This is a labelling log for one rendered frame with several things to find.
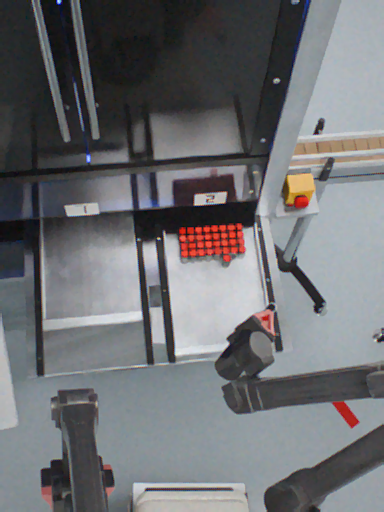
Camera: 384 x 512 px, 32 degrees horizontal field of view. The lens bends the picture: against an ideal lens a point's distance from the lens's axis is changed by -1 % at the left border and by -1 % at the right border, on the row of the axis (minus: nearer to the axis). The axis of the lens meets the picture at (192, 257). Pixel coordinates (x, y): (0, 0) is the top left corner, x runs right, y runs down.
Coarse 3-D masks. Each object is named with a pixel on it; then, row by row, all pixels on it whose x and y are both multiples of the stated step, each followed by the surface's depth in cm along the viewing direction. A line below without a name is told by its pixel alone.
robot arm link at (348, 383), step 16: (336, 368) 120; (352, 368) 116; (368, 368) 112; (240, 384) 135; (256, 384) 131; (272, 384) 129; (288, 384) 126; (304, 384) 123; (320, 384) 120; (336, 384) 117; (352, 384) 115; (368, 384) 109; (256, 400) 131; (272, 400) 129; (288, 400) 126; (304, 400) 123; (320, 400) 121; (336, 400) 118
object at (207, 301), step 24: (168, 240) 192; (168, 264) 189; (192, 264) 189; (216, 264) 189; (240, 264) 190; (192, 288) 186; (216, 288) 186; (240, 288) 187; (264, 288) 184; (192, 312) 183; (216, 312) 184; (240, 312) 184; (192, 336) 181; (216, 336) 181
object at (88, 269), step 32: (64, 224) 192; (96, 224) 193; (128, 224) 193; (64, 256) 189; (96, 256) 189; (128, 256) 189; (64, 288) 185; (96, 288) 185; (128, 288) 185; (64, 320) 179
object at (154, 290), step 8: (152, 288) 180; (160, 288) 181; (152, 296) 182; (160, 296) 182; (152, 304) 183; (160, 304) 183; (152, 312) 183; (160, 312) 183; (152, 320) 182; (160, 320) 182; (152, 328) 181; (160, 328) 181; (160, 336) 180
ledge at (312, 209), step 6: (312, 198) 199; (312, 204) 198; (276, 210) 197; (282, 210) 197; (294, 210) 197; (300, 210) 197; (306, 210) 197; (312, 210) 198; (318, 210) 198; (276, 216) 197; (282, 216) 197; (288, 216) 197; (294, 216) 198; (300, 216) 198
